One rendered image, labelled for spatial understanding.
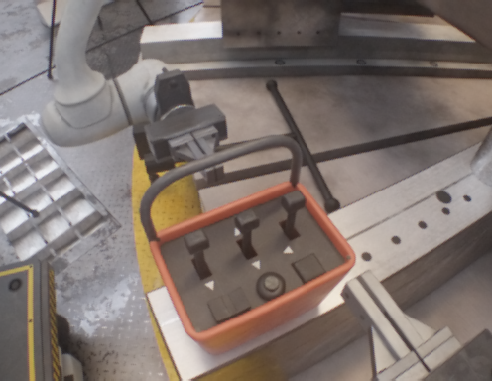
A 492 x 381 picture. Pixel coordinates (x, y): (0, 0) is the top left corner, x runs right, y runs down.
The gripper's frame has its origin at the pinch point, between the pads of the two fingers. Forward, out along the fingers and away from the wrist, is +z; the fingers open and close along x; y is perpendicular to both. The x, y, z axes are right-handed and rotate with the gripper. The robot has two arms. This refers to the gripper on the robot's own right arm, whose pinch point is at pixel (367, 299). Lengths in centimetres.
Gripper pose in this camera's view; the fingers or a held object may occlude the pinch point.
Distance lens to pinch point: 35.1
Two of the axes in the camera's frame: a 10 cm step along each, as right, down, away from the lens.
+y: 0.0, -6.4, -7.7
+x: -8.9, 3.5, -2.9
